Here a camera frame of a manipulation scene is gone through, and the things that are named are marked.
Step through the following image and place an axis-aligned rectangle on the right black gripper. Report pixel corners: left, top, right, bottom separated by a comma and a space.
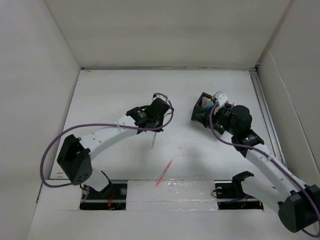
194, 104, 238, 136

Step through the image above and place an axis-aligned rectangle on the black two-compartment organizer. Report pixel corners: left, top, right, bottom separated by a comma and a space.
191, 92, 215, 128

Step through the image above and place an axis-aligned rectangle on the pink red pen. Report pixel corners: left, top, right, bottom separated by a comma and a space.
155, 159, 173, 187

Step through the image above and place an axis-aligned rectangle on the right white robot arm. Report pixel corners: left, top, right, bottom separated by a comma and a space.
208, 100, 320, 233

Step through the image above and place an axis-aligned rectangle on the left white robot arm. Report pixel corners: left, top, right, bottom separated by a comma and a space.
57, 93, 174, 199

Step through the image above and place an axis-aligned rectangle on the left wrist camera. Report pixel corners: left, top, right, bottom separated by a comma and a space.
152, 93, 169, 102

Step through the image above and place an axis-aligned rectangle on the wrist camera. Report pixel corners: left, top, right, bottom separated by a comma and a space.
152, 93, 169, 102
212, 90, 229, 107

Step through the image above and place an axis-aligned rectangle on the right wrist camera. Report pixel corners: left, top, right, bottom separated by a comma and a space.
212, 90, 229, 107

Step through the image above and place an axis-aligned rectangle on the aluminium rail right side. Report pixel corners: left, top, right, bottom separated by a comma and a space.
249, 68, 288, 168

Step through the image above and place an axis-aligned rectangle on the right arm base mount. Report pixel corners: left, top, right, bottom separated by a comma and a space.
211, 181, 264, 210

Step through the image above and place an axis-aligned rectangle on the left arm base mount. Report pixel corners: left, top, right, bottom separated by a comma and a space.
79, 181, 128, 211

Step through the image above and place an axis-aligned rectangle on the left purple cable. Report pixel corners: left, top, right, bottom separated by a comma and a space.
39, 92, 175, 208

